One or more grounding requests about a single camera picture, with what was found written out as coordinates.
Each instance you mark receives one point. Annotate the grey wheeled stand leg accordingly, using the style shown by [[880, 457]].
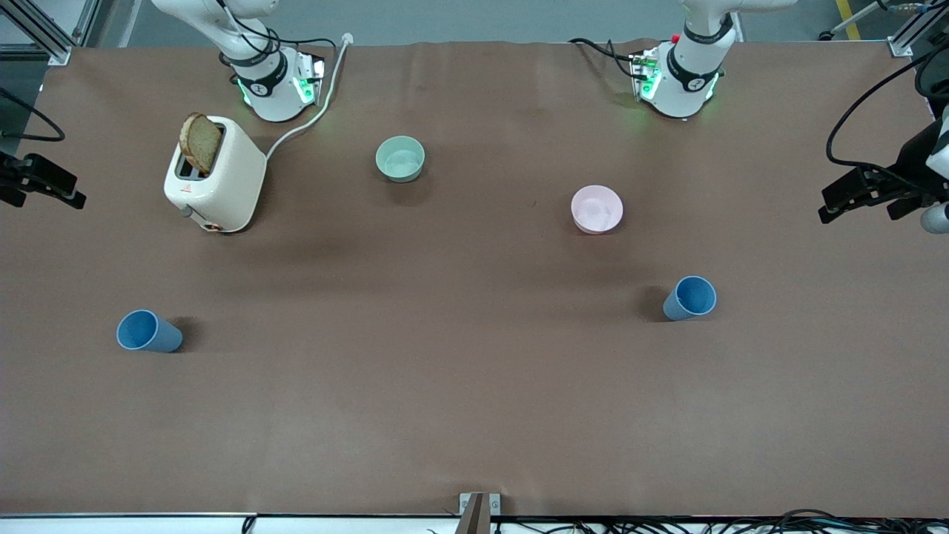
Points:
[[852, 18]]

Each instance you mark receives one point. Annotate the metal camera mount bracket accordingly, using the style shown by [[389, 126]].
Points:
[[479, 512]]

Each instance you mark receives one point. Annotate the silver base connector plate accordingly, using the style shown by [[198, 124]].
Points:
[[643, 74], [311, 78]]

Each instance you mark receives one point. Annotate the pale pink bowl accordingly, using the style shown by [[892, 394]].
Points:
[[597, 210]]

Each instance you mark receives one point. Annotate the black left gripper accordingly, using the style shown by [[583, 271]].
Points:
[[913, 157]]

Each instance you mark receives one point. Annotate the blue ribbed plastic cup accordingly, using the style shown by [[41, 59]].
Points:
[[148, 331], [691, 298]]

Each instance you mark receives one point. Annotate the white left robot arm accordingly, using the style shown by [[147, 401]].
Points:
[[686, 89]]

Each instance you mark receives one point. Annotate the brown table cover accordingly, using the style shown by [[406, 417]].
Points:
[[474, 386]]

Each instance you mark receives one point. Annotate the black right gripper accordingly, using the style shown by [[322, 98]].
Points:
[[7, 176]]

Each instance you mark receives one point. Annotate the brown bread slice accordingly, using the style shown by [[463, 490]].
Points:
[[200, 144]]

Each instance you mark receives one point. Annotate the cream white toaster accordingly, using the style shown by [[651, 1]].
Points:
[[230, 185]]

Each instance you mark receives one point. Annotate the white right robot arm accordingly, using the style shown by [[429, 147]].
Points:
[[270, 96]]

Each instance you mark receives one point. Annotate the mint green bowl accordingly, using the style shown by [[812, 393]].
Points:
[[400, 159]]

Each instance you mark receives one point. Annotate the aluminium frame post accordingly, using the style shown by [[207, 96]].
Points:
[[44, 33], [908, 41]]

